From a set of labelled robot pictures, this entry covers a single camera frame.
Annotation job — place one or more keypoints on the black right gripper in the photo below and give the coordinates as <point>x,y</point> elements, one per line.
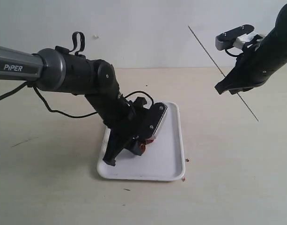
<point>255,67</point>

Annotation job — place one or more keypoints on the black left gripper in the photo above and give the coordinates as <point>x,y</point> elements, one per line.
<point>139,123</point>

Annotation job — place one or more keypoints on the red date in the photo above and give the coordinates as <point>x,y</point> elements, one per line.
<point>148,141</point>
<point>142,148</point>

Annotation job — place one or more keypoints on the thin metal skewer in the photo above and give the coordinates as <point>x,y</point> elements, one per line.
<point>220,70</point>

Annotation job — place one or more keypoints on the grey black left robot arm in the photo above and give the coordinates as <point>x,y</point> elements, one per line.
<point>56,70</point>

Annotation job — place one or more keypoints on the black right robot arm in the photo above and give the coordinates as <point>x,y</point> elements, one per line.
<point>278,35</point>

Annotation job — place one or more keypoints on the white rectangular plastic tray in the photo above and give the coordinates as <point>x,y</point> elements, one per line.
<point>163,159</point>

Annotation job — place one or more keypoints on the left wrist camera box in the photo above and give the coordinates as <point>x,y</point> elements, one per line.
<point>153,121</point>

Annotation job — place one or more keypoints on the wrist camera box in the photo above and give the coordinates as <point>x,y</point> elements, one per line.
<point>153,121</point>
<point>237,37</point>

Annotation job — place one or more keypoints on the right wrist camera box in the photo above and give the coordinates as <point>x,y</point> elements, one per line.
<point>237,37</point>

